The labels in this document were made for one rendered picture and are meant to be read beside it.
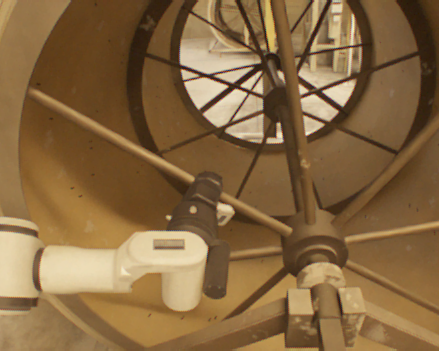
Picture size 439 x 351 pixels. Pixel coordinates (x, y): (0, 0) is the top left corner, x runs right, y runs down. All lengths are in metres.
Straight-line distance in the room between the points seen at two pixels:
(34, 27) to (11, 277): 0.41
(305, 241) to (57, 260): 0.48
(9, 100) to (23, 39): 0.13
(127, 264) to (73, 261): 0.08
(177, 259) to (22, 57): 0.46
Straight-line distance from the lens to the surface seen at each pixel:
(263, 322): 0.72
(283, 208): 2.16
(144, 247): 0.46
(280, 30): 0.55
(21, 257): 0.49
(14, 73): 0.70
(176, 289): 0.49
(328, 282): 0.68
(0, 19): 0.70
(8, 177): 0.84
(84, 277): 0.49
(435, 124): 0.69
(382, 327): 0.80
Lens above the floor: 1.46
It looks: 32 degrees down
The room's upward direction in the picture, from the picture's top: 5 degrees counter-clockwise
